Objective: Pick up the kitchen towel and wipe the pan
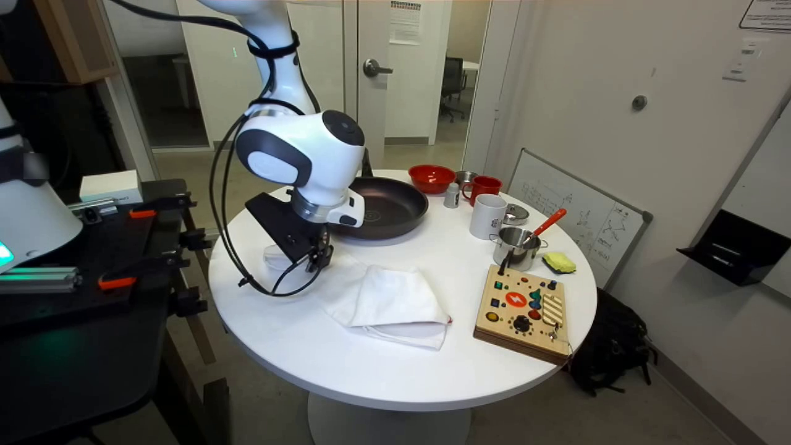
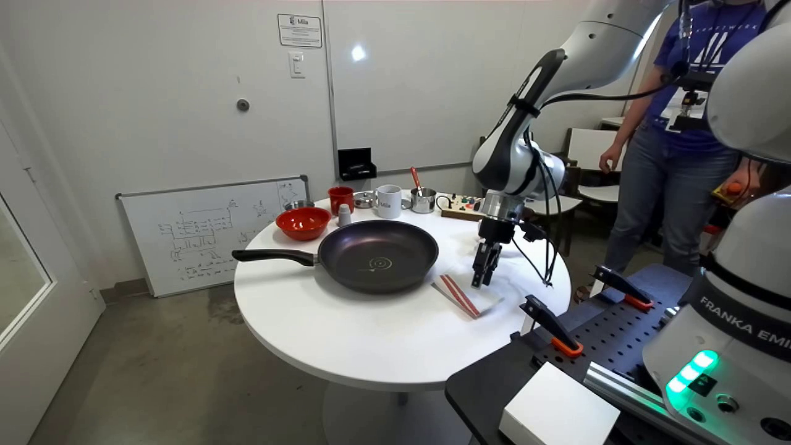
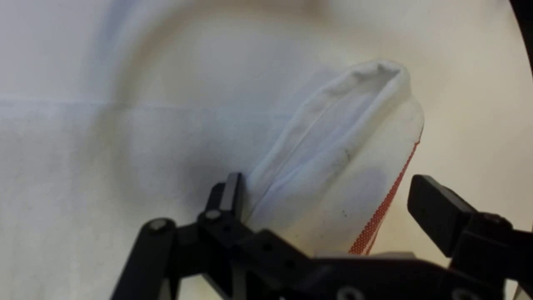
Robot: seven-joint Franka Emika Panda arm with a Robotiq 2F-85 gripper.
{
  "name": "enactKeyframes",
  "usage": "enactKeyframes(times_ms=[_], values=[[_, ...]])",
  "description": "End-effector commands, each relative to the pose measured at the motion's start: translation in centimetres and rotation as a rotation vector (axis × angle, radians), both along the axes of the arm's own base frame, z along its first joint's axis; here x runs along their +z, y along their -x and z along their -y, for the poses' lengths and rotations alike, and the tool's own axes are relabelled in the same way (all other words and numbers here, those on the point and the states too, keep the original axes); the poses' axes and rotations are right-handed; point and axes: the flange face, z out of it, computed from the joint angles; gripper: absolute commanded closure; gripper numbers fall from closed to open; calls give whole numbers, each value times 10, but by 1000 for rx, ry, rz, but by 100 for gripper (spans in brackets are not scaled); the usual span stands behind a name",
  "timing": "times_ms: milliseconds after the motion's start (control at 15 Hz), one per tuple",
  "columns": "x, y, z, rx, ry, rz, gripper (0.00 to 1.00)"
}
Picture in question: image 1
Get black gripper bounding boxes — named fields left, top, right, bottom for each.
left=305, top=219, right=337, bottom=275

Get black frying pan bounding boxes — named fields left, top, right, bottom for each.
left=332, top=151, right=431, bottom=243

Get white towel red stripes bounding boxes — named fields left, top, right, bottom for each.
left=327, top=263, right=455, bottom=352

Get red bowl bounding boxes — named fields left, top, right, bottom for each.
left=407, top=162, right=457, bottom=197

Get white mug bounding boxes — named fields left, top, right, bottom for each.
left=468, top=193, right=506, bottom=243

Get red mug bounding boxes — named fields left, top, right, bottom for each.
left=460, top=174, right=505, bottom=208

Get black clamp orange tip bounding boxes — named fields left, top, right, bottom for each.
left=76, top=193, right=200, bottom=227
left=95, top=244, right=192, bottom=296

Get small steel saucepan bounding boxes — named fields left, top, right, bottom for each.
left=491, top=225, right=548, bottom=276

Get small steel cup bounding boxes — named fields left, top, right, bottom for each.
left=502, top=203, right=531, bottom=230

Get white door with window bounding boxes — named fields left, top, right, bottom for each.
left=353, top=0, right=494, bottom=170

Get wooden board colourful pieces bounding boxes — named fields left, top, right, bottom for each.
left=472, top=264, right=573, bottom=368

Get white box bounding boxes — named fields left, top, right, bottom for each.
left=76, top=167, right=143, bottom=208

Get yellow green sponge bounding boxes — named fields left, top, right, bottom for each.
left=538, top=250, right=578, bottom=276

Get white door notice paper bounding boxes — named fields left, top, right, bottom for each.
left=385, top=0, right=427, bottom=47

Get leaning framed whiteboard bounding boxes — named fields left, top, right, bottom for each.
left=505, top=146, right=654, bottom=291

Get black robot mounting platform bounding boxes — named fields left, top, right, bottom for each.
left=0, top=176, right=235, bottom=445

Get black backpack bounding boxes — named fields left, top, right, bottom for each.
left=565, top=287, right=659, bottom=398

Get wooden cabinet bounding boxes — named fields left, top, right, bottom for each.
left=33, top=0, right=121, bottom=86

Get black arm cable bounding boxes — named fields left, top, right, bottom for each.
left=109, top=0, right=332, bottom=300

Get metal door handle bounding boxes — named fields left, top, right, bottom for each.
left=360, top=57, right=396, bottom=82

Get orange handled spoon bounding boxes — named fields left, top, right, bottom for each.
left=527, top=204, right=572, bottom=243

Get aluminium rail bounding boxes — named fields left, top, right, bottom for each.
left=0, top=264, right=81, bottom=296

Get black wall tray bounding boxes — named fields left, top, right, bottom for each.
left=675, top=208, right=791, bottom=290

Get white wall switch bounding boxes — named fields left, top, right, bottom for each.
left=721, top=40, right=761, bottom=85

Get framed wall sign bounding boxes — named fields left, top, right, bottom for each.
left=736, top=0, right=791, bottom=34

